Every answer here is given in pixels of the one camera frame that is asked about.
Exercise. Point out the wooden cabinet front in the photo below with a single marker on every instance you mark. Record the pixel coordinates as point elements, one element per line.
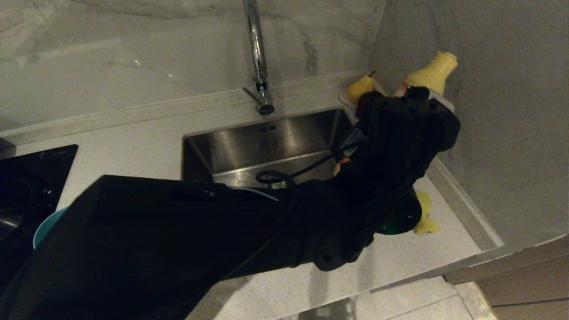
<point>524,284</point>

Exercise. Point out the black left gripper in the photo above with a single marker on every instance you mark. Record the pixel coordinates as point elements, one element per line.
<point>409,133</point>

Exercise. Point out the small white fruit dish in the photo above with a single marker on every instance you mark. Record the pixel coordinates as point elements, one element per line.
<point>346,100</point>

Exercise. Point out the black induction cooktop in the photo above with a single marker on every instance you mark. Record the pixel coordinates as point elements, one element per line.
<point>29,178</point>

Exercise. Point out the orange white dish soap bottle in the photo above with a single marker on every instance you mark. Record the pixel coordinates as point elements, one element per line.
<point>433,71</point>

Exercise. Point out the dark red apple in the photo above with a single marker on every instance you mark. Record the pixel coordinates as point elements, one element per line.
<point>363,101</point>

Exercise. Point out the teal bowl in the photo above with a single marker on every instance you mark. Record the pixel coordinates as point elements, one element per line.
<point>44,229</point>

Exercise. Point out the chrome kitchen faucet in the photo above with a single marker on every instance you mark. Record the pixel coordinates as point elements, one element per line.
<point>259,53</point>

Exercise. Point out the stainless steel sink basin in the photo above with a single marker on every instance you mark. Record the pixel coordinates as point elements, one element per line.
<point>231,146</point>

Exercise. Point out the yellow pear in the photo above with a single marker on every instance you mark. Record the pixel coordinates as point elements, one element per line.
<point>358,88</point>

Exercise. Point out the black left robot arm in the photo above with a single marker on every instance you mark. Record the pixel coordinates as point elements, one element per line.
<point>155,249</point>

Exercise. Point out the yellow sponge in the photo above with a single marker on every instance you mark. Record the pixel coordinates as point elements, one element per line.
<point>427,213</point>

